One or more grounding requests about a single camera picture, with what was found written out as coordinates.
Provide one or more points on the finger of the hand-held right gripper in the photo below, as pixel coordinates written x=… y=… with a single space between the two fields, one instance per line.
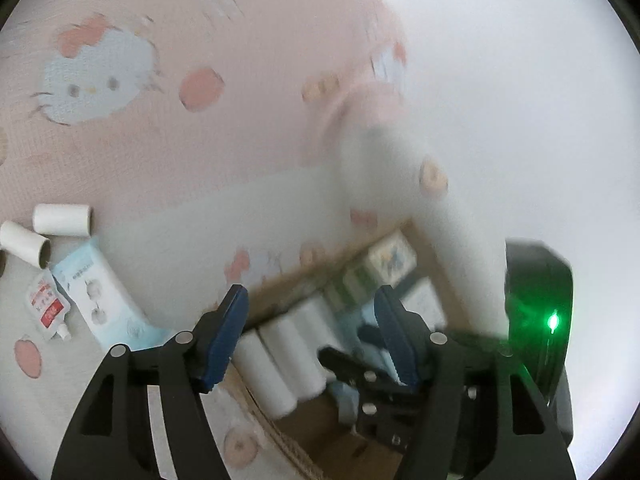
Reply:
x=350 y=362
x=380 y=425

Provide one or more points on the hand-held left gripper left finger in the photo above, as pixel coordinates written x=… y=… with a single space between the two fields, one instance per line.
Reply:
x=226 y=340

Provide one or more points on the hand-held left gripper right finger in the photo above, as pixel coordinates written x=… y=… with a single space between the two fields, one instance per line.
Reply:
x=396 y=340

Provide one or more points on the white cardboard paper tube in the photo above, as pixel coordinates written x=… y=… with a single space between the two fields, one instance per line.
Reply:
x=260 y=375
x=61 y=220
x=25 y=246
x=300 y=345

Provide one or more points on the brown cardboard box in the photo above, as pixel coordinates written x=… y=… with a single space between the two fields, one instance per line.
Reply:
x=320 y=435

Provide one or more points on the white pack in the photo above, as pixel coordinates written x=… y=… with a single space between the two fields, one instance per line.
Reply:
x=425 y=302

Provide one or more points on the green printed pack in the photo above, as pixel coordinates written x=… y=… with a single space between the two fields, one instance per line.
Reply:
x=357 y=282

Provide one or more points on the blue and yellow printed pack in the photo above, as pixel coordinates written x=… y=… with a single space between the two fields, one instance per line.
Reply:
x=395 y=256

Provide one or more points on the light blue printed packet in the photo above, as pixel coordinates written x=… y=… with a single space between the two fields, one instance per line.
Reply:
x=100 y=305

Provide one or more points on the white sachet with red label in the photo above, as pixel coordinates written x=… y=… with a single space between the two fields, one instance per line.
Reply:
x=47 y=305

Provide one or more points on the pink printed blanket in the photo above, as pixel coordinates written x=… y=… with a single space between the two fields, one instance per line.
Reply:
x=175 y=135

